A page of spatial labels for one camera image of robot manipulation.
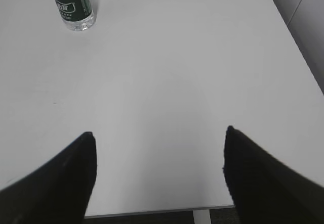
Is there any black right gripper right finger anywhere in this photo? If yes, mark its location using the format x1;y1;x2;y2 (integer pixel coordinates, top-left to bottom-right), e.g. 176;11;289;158
223;126;323;223

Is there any white table leg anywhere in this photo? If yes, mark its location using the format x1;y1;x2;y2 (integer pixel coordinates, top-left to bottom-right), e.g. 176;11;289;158
193;209;211;224

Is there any clear green-label water bottle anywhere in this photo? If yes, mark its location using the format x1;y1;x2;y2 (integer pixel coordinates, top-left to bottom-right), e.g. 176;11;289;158
54;0;95;31

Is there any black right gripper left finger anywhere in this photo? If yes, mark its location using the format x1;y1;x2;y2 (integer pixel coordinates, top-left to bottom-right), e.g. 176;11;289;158
1;132;97;223

